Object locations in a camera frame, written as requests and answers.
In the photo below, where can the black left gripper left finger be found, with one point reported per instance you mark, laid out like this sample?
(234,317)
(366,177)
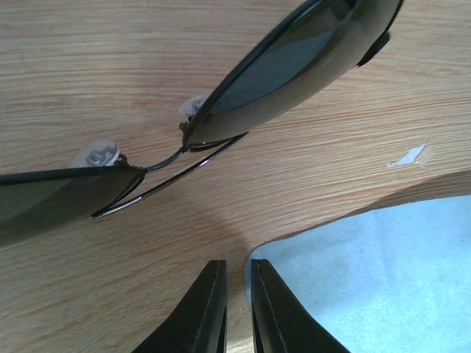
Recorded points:
(199,322)

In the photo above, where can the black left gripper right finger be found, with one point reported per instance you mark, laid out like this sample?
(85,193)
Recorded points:
(280,323)

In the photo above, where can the blue cleaning cloth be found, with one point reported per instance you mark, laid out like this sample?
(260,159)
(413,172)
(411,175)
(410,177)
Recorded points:
(395,279)

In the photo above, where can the black round sunglasses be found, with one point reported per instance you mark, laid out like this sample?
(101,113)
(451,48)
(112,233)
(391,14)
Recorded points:
(309,49)

